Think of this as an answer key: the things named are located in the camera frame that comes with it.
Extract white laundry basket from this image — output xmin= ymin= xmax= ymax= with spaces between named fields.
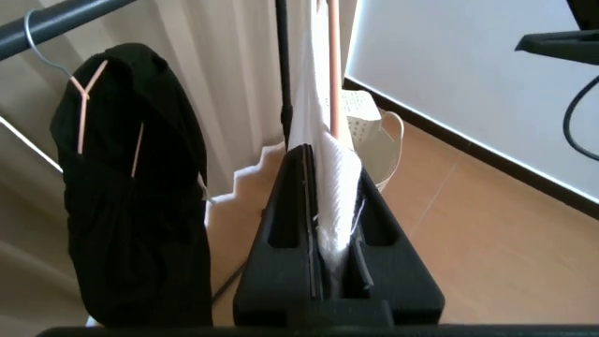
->
xmin=322 ymin=89 xmax=405 ymax=193

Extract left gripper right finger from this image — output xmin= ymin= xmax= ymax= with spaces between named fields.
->
xmin=343 ymin=166 xmax=446 ymax=327

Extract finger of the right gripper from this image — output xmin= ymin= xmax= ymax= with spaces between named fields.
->
xmin=514 ymin=29 xmax=599 ymax=66

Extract pink clothes hanger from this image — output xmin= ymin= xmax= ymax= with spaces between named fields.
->
xmin=326 ymin=0 xmax=342 ymax=140
xmin=23 ymin=7 xmax=145 ymax=179

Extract black shorts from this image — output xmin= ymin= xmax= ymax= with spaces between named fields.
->
xmin=49 ymin=42 xmax=216 ymax=328

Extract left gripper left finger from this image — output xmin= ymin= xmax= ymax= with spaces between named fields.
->
xmin=232 ymin=143 xmax=325 ymax=327

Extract black clothes rack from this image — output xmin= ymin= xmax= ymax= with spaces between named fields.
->
xmin=0 ymin=0 xmax=294 ymax=303

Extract beige curtain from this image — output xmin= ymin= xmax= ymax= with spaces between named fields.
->
xmin=0 ymin=0 xmax=359 ymax=337

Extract white garment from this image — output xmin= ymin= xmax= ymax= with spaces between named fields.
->
xmin=287 ymin=0 xmax=364 ymax=273

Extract black cable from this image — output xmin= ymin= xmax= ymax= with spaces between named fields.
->
xmin=562 ymin=74 xmax=599 ymax=163

